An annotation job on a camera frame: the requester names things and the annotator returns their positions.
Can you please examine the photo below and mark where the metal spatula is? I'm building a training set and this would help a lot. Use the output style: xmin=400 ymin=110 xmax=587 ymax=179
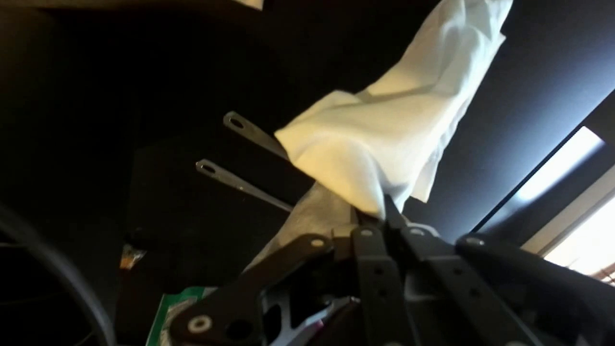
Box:
xmin=222 ymin=110 xmax=291 ymax=160
xmin=195 ymin=158 xmax=295 ymax=214

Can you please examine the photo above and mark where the white cloth towel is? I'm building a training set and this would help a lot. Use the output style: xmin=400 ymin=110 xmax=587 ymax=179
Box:
xmin=247 ymin=0 xmax=516 ymax=272

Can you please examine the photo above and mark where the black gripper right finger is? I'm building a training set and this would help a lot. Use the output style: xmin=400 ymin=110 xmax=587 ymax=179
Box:
xmin=391 ymin=210 xmax=615 ymax=346

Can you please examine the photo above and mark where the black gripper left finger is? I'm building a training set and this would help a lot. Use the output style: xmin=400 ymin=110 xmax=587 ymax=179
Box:
xmin=170 ymin=195 xmax=420 ymax=346

